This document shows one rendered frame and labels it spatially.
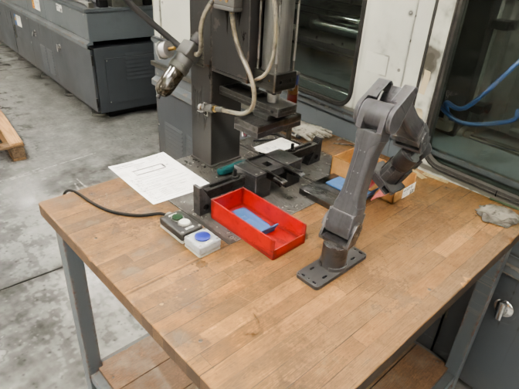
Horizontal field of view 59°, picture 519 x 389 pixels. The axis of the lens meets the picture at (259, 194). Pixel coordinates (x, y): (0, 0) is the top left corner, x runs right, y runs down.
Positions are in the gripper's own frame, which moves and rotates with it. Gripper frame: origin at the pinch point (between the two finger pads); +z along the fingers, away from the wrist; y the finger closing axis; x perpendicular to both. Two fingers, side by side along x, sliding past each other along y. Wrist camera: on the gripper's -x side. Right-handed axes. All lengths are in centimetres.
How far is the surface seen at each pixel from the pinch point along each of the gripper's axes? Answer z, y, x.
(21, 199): 193, 150, 44
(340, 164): 6.8, 15.4, -5.9
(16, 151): 216, 205, 26
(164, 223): 14, 21, 56
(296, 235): 2.8, -0.4, 30.9
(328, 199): 5.3, 5.5, 10.4
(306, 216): 6.9, 4.1, 20.2
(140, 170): 34, 51, 44
